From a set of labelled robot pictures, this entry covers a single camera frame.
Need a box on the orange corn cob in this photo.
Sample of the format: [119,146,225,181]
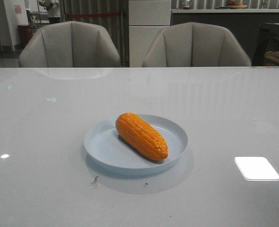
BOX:
[116,113,169,161]

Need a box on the light blue plate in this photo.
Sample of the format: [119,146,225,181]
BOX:
[84,114,188,176]

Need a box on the right grey upholstered chair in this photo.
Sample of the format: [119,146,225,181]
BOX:
[142,22,251,68]

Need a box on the grey upholstered chair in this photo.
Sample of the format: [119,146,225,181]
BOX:
[142,22,251,68]
[18,21,120,68]

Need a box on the white cabinet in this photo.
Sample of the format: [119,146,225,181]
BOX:
[128,0,171,67]

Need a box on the left grey upholstered chair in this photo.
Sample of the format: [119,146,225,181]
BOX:
[18,21,120,68]

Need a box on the metal kettle on counter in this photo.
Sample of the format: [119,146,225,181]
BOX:
[183,0,194,9]

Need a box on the red barrier belt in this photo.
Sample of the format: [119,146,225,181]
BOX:
[68,12,123,18]

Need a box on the person in white shirt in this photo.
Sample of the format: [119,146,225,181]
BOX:
[38,0,60,24]

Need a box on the red trash bin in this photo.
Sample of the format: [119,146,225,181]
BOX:
[18,24,33,47]

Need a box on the dark grey counter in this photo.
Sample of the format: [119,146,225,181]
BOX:
[171,9,279,61]

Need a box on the metal shelf cart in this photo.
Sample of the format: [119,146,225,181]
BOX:
[26,9,49,29]

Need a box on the fruit bowl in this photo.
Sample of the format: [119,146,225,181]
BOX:
[225,0,247,9]

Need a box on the dark appliance at right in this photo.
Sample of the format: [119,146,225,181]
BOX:
[252,23,279,66]

